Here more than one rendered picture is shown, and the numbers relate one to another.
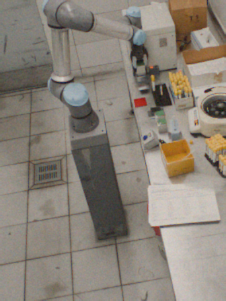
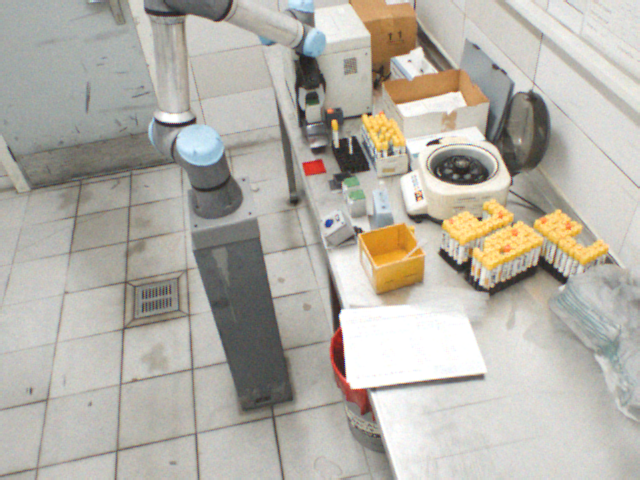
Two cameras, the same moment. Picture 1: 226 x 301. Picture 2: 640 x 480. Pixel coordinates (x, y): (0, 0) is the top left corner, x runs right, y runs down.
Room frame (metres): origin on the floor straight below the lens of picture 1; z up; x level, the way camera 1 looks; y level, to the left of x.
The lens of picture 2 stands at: (0.40, 0.08, 2.02)
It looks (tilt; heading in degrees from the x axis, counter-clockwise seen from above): 43 degrees down; 355
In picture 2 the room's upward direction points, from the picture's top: 7 degrees counter-clockwise
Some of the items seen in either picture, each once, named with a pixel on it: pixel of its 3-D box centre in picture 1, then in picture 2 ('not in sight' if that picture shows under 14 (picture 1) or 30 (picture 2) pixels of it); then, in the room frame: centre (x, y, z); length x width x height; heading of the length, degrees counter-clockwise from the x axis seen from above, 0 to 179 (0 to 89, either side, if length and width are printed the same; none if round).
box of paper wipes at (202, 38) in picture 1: (204, 38); (415, 66); (2.40, -0.58, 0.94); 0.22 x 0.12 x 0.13; 5
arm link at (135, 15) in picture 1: (133, 18); (301, 16); (2.15, -0.14, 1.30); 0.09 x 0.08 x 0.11; 122
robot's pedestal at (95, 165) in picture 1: (101, 185); (246, 314); (1.78, 0.21, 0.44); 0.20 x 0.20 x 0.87; 1
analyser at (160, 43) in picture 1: (149, 39); (325, 66); (2.35, -0.23, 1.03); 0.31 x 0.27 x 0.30; 1
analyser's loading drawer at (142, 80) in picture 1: (141, 75); (313, 123); (2.16, -0.14, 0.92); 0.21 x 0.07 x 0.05; 1
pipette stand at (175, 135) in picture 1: (175, 132); (382, 214); (1.62, -0.24, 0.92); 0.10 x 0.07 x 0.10; 173
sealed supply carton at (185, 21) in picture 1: (186, 8); (381, 24); (2.75, -0.54, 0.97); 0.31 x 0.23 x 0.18; 174
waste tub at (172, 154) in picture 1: (177, 158); (391, 258); (1.45, -0.22, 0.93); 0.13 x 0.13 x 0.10; 6
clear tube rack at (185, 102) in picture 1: (180, 92); (383, 148); (1.96, -0.33, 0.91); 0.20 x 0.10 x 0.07; 1
